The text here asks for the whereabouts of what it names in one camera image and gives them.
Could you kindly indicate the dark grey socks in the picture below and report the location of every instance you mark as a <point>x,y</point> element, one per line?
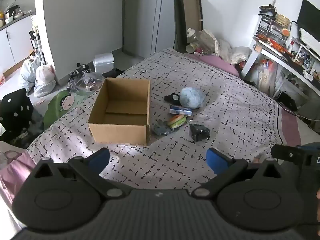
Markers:
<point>161,129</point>

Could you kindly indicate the black fabric pouch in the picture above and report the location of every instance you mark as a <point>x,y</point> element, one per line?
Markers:
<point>172,98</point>

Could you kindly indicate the kitchen pots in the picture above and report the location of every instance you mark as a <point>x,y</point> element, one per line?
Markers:
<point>12,13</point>

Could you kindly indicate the white desk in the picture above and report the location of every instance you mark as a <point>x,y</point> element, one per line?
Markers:
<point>272,55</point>

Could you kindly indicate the black cloth bundle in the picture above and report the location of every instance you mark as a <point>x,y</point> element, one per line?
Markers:
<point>198,132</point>

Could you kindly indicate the blue fluffy plush ball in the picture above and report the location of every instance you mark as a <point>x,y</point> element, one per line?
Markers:
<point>192,97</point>

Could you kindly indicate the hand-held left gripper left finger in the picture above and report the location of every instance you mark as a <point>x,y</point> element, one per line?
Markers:
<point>98,158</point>

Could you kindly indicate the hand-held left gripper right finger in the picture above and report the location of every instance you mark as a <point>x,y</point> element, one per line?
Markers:
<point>216,161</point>

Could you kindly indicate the paper cup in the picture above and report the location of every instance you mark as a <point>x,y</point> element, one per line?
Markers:
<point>192,48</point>

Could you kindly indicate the white red-print plastic bag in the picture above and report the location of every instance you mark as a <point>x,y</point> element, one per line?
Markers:
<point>45,80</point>

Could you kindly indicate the white kitchen cabinet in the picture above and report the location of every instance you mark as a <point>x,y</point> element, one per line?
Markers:
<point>17,45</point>

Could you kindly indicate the desk drawer organizer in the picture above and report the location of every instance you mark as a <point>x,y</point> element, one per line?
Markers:
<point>270,28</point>

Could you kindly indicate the black box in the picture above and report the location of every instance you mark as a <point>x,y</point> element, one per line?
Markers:
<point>287,101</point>

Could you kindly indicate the white box appliance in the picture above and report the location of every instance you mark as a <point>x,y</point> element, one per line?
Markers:
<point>103,62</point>

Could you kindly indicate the white keyboard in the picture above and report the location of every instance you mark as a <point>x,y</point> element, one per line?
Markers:
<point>310,38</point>

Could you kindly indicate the pink pillow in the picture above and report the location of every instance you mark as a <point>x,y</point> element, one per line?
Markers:
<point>220,62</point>

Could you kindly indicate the leaning black panel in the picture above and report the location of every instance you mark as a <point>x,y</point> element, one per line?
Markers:
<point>179,27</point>

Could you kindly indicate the clear plastic bag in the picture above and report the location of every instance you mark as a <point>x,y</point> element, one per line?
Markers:
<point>87,82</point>

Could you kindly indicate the grey patterned bedspread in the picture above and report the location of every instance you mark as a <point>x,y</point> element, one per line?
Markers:
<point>225,100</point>

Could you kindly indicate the leaning cardboard sheet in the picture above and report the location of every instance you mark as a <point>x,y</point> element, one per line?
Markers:
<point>192,12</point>

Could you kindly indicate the grey-white plastic bag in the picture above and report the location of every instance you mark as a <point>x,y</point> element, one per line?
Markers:
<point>28,71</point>

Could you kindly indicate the black tripod gear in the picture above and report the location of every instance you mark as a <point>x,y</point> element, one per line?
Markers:
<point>78,72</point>

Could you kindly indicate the metal storage rack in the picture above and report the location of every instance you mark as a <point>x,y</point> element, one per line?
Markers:
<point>37,40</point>

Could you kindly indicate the clear plastic containers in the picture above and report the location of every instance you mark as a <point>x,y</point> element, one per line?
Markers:
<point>203,41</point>

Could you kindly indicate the white bag pile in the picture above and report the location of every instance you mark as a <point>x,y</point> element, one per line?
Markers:
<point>235,52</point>

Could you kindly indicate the hamburger plush toy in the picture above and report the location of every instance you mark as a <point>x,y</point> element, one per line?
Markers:
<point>176,121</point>

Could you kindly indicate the pink sheet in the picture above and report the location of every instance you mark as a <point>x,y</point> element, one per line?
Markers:
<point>15,172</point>

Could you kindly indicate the woven basket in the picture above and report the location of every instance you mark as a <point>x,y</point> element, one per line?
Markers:
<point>282,20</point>

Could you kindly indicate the black perforated chair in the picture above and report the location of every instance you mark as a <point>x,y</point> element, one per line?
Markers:
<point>15,115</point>

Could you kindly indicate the brown cardboard box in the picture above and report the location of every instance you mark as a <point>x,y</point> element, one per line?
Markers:
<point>117,132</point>

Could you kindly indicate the green cartoon cushion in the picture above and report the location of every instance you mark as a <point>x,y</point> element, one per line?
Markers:
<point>57,107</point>

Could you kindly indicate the blue tissue packet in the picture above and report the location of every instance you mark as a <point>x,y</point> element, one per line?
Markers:
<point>180,110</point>

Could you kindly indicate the black monitor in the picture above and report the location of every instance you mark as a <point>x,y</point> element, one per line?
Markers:
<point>310,17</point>

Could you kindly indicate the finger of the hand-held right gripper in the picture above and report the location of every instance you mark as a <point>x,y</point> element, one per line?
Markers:
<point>287,153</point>

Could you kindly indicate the person's right hand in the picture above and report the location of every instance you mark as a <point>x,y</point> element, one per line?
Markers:
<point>318,205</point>

